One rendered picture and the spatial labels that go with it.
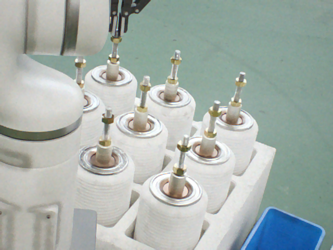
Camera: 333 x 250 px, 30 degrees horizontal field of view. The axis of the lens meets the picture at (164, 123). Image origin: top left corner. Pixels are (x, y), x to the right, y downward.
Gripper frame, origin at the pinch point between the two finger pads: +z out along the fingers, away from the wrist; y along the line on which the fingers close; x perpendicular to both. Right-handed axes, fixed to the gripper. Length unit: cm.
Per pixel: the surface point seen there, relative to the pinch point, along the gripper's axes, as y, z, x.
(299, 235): -31.1, 26.5, 26.0
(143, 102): -2.2, 5.6, 16.9
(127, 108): -2.9, 14.7, 4.0
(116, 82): -0.5, 9.9, 2.9
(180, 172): -4.4, 6.6, 33.8
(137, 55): -18, 35, -59
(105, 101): 1.4, 12.9, 4.7
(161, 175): -3.0, 10.1, 30.0
